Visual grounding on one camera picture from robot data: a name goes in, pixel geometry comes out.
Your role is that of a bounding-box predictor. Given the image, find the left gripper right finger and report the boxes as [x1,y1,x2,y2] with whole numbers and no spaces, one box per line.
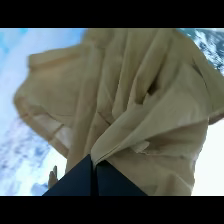
[96,160,148,197]

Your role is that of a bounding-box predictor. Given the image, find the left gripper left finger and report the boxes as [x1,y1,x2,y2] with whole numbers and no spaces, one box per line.
[42,153,99,197]

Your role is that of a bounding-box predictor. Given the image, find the tan long-sleeved shirt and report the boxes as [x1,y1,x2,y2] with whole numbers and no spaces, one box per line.
[13,28,224,197]

